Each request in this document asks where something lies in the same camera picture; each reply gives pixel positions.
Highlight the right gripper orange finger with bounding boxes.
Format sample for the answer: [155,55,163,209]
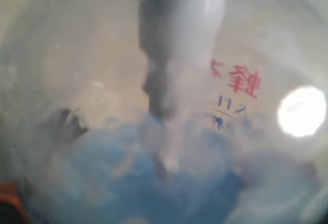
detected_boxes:
[1,181,26,216]

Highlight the blue pump soap bottle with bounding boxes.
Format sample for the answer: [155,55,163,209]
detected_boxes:
[1,0,327,223]

